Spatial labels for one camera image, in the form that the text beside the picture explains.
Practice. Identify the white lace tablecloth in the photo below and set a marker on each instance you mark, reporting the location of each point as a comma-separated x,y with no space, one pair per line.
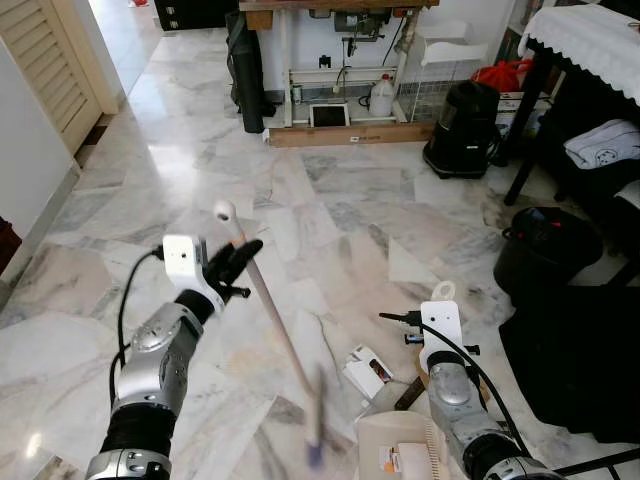
590,40

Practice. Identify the white sewing machine table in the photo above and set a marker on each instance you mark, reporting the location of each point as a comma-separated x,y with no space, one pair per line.
300,75

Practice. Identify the black metal stand leg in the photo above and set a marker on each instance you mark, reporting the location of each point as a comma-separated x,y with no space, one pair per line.
600,461

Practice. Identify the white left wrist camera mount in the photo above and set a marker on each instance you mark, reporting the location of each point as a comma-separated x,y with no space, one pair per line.
183,258

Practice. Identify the black vacuum cleaner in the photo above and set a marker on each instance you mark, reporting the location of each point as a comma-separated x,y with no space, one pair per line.
463,130

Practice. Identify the tall black bag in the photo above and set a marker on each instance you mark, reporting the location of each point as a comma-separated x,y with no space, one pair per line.
246,75

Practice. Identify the dark red object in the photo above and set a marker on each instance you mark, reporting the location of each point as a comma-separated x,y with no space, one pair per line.
8,245

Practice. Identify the grey white folded bag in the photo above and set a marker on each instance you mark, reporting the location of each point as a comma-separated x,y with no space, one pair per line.
603,145

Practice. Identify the white framed tablet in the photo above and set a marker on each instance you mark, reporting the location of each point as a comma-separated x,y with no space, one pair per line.
329,115

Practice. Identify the wooden louvered door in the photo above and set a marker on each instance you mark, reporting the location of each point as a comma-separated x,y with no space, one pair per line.
55,60

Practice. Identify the small white printed carton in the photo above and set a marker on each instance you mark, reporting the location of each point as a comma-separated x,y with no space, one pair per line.
365,370

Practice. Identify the white plastic jug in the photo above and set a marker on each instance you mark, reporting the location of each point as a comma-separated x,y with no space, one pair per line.
382,98

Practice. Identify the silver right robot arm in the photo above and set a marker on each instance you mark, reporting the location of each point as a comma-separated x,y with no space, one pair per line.
465,410

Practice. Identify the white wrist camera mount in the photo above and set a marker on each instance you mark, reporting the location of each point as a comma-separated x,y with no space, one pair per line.
183,258
441,325

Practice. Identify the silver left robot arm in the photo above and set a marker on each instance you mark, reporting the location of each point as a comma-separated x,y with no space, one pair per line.
150,365

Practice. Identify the black cloth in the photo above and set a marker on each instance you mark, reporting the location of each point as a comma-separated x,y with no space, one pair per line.
580,360

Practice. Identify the red plastic bag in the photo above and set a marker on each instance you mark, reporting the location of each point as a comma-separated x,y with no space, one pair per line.
503,75

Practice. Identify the long wooden plank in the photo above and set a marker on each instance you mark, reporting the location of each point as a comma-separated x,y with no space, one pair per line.
350,135

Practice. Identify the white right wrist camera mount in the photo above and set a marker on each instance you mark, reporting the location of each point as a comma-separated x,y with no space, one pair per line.
441,325

